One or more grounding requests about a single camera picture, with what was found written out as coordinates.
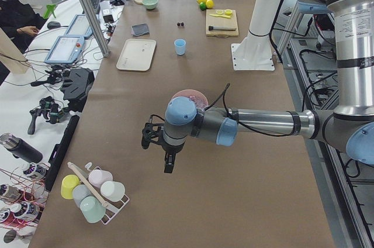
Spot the grey cup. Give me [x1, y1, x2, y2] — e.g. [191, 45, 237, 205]
[72, 184, 92, 208]

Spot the teach pendant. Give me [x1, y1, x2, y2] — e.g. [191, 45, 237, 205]
[65, 14, 92, 39]
[44, 35, 85, 64]

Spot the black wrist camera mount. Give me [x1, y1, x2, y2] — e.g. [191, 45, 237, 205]
[141, 114, 165, 150]

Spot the pink cup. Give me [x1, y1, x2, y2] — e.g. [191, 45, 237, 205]
[88, 169, 113, 188]

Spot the teach pendant far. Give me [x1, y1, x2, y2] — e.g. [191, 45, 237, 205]
[65, 14, 92, 39]

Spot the aluminium frame post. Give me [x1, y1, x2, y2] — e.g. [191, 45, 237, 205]
[79, 0, 110, 57]

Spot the mint green bowl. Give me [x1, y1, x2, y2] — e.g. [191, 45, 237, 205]
[142, 0, 158, 10]

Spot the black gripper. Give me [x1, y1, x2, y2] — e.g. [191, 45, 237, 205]
[164, 148, 182, 173]

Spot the bamboo cutting board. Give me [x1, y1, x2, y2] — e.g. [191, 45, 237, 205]
[206, 9, 239, 37]

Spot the green lime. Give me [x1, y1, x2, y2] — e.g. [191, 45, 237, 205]
[199, 2, 207, 11]

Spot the light blue plastic cup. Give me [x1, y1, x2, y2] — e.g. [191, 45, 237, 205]
[174, 39, 186, 56]

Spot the yellow plastic knife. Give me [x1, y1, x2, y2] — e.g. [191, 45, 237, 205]
[209, 13, 231, 19]

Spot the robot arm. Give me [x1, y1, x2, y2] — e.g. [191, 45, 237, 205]
[160, 0, 373, 173]

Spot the mint cup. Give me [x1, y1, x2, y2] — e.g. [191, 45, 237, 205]
[79, 196, 106, 223]

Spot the grey folded cloth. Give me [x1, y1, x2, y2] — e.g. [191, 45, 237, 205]
[131, 23, 150, 36]

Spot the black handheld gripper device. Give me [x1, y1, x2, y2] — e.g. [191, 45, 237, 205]
[27, 96, 70, 135]

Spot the whole lemon lower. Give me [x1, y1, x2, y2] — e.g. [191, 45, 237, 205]
[205, 0, 214, 9]

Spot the white wire cup rack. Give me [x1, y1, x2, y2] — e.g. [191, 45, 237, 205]
[67, 162, 130, 225]

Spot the steel muddler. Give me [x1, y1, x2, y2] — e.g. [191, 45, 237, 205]
[208, 26, 237, 31]

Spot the pink bowl of ice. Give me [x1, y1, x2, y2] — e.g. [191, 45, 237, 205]
[172, 89, 209, 109]

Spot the lemon half near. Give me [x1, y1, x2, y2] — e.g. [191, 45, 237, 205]
[224, 9, 233, 16]

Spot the black water bottle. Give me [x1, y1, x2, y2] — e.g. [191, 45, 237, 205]
[1, 133, 43, 163]

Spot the white cup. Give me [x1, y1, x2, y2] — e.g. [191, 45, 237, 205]
[100, 181, 126, 202]

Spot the yellow cup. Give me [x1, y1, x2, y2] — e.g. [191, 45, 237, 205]
[60, 174, 80, 199]

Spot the cream rabbit tray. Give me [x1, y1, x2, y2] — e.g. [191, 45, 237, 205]
[116, 39, 157, 71]

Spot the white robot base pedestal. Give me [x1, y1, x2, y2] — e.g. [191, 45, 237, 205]
[231, 0, 282, 71]

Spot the teach pendant near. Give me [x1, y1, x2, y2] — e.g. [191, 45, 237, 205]
[44, 35, 85, 64]

